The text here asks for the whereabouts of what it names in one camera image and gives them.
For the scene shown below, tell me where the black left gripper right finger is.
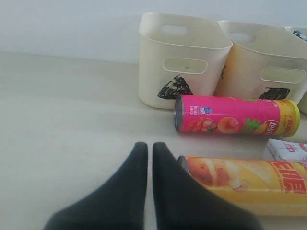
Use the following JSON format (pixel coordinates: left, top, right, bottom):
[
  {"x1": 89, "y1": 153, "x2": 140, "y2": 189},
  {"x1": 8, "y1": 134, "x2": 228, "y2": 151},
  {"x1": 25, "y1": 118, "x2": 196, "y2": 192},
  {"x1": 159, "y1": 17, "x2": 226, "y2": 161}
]
[{"x1": 153, "y1": 142, "x2": 263, "y2": 230}]

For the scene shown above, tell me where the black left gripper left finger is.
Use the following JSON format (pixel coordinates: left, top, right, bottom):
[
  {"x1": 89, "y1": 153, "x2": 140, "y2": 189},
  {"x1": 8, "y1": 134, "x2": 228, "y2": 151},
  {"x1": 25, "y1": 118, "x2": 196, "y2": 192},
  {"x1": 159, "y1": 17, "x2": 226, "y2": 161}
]
[{"x1": 44, "y1": 142, "x2": 148, "y2": 230}]

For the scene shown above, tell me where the yellow Lays chips can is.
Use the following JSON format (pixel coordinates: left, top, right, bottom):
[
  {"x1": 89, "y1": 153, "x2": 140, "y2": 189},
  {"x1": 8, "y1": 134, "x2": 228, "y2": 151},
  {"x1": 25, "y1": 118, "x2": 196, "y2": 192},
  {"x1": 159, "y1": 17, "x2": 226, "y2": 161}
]
[{"x1": 178, "y1": 156, "x2": 307, "y2": 217}]

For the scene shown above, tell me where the pink Lays chips can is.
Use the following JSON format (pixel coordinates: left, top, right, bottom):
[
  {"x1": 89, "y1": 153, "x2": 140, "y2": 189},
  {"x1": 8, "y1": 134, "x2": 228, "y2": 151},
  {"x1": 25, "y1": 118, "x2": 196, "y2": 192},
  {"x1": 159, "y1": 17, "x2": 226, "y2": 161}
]
[{"x1": 174, "y1": 95, "x2": 300, "y2": 137}]

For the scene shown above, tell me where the white blue milk carton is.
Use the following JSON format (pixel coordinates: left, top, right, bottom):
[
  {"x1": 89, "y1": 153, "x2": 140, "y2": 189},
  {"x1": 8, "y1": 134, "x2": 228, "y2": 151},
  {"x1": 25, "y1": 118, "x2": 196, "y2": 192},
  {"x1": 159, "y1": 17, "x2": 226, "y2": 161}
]
[{"x1": 263, "y1": 139, "x2": 307, "y2": 162}]

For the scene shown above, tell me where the blue noodle packet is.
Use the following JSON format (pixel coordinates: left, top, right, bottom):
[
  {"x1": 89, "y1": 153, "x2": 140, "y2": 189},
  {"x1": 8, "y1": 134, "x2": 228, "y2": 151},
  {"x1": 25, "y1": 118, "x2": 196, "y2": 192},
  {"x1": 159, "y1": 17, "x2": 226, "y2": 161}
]
[{"x1": 293, "y1": 30, "x2": 307, "y2": 42}]

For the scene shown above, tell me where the left cream plastic bin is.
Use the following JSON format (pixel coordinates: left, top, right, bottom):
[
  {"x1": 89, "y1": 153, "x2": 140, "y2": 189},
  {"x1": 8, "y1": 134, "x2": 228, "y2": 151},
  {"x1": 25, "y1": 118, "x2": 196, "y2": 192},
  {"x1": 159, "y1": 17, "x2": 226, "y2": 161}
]
[{"x1": 139, "y1": 12, "x2": 233, "y2": 109}]

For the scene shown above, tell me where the cream plastic bin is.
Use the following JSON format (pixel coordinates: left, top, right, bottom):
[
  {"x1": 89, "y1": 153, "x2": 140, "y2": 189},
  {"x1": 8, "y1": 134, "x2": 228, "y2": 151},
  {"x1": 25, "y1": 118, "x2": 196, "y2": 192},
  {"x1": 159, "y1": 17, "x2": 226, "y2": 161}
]
[
  {"x1": 215, "y1": 20, "x2": 307, "y2": 103},
  {"x1": 139, "y1": 12, "x2": 233, "y2": 109},
  {"x1": 284, "y1": 25, "x2": 307, "y2": 112}
]

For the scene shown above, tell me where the middle cream plastic bin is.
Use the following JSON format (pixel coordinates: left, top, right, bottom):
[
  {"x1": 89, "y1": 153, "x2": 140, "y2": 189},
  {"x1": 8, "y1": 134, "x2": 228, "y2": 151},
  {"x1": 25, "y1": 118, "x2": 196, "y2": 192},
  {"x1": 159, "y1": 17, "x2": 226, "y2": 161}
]
[{"x1": 215, "y1": 20, "x2": 307, "y2": 103}]

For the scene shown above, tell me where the right cream plastic bin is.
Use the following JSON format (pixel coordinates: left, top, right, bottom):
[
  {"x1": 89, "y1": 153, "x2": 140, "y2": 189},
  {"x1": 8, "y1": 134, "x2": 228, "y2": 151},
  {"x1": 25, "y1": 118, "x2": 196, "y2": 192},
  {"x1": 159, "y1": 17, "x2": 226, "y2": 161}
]
[{"x1": 284, "y1": 25, "x2": 307, "y2": 112}]

